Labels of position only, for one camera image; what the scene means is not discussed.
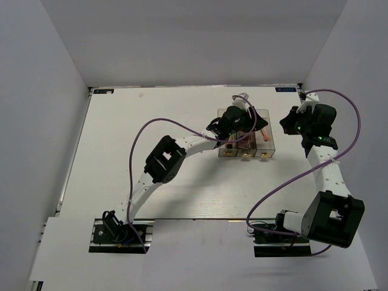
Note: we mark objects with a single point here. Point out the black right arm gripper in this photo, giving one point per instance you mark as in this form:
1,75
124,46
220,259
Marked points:
287,122

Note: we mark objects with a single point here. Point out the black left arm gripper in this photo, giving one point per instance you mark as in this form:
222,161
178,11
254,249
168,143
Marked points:
250,121

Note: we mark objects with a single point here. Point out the beige foundation tube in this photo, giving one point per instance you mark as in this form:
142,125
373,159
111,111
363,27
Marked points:
230,144

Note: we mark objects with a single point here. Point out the pink lip gloss tube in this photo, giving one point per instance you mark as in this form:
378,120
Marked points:
264,135

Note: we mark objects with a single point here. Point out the rose gold blush palette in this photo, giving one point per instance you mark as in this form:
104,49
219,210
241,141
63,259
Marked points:
248,142

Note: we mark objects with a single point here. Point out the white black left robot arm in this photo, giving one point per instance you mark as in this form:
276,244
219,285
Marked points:
165,160

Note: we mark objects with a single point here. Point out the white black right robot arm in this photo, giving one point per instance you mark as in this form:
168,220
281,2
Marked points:
334,214

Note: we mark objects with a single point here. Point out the smoky acrylic tray middle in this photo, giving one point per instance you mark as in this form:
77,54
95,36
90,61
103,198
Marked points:
245,152

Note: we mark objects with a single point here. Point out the smoky acrylic tray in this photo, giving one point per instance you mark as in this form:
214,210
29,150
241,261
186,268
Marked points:
264,149
224,152
245,152

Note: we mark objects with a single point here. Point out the smoky acrylic tray left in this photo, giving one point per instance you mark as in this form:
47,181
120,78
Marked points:
224,152

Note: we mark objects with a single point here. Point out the smoky acrylic tray right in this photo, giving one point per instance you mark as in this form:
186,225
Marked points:
264,149

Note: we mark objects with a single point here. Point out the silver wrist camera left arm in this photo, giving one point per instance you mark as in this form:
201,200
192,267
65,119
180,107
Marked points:
241,99

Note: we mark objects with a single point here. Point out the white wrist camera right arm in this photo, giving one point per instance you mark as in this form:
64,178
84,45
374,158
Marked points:
310,101

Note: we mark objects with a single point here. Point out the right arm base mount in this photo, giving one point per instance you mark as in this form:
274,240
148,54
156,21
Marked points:
269,245

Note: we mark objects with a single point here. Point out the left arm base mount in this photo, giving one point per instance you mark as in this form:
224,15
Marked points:
112,235

